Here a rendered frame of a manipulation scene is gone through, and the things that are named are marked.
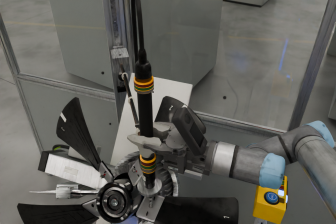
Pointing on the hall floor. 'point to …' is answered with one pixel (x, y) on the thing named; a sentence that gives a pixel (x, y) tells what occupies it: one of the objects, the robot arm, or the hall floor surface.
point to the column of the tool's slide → (120, 98)
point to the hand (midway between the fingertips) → (135, 130)
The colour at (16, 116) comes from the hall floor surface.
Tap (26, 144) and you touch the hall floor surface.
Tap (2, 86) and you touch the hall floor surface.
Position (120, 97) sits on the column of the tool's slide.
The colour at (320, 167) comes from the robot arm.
